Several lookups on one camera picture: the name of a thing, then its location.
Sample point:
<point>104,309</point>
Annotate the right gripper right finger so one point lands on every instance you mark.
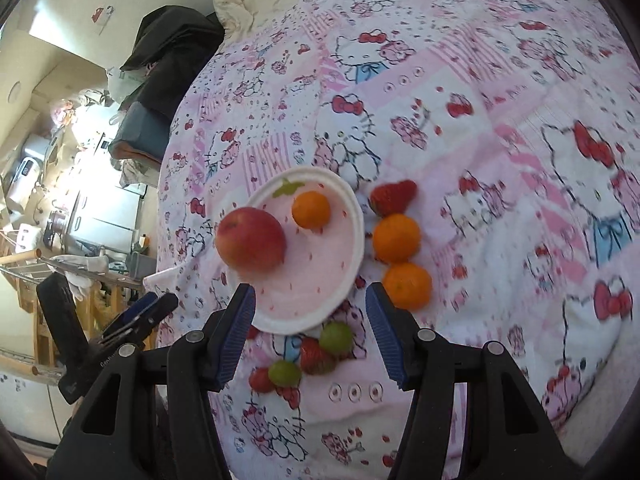
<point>507,433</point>

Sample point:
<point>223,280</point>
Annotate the pink Hello Kitty bedsheet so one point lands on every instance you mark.
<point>519,122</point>

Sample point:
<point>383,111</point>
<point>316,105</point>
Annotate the black bag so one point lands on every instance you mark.
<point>173,43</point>

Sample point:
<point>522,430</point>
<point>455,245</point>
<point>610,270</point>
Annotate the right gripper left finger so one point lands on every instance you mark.
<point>147,415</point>

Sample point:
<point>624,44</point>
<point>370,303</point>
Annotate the dark red strawberry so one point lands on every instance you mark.
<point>392,198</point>

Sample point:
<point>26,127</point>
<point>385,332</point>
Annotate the red cherry tomato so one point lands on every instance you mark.
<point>253,332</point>
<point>260,381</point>

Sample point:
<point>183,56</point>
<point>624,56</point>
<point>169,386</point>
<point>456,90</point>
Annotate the green plum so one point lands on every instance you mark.
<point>284,374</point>
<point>336,338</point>

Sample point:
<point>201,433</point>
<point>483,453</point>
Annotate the pink strawberry pattern plate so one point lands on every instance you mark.
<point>319,268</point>

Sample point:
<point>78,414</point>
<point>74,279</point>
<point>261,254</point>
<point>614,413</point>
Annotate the orange mandarin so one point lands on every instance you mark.
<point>396,239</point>
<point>408,285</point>
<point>311,210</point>

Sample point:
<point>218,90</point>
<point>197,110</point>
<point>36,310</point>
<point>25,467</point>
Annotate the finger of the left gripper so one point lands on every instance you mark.
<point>134,323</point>
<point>165,305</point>

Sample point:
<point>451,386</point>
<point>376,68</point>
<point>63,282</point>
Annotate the large red apple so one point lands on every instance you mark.
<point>251,240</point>

